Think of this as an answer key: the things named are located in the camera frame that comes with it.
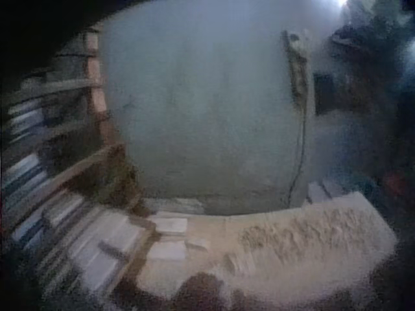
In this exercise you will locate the person's left hand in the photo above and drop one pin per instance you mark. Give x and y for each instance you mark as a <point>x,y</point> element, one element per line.
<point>201,293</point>

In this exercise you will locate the white paper stack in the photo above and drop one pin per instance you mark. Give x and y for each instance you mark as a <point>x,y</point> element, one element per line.
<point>170,225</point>
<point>168,251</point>

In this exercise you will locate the large cream patterned sheet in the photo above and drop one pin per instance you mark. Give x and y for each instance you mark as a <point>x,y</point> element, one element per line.
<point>291,246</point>

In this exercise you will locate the wooden shelf with books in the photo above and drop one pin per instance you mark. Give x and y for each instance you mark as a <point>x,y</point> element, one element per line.
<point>68,207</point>

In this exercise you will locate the black wall box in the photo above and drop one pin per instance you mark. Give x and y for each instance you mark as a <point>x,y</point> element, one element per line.
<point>324,94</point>

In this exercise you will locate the wooden wall switch board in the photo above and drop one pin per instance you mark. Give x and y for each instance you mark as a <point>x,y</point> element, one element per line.
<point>295,64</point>

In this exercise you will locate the dark cluttered wall shelf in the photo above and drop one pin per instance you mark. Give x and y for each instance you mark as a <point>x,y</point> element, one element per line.
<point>366,35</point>

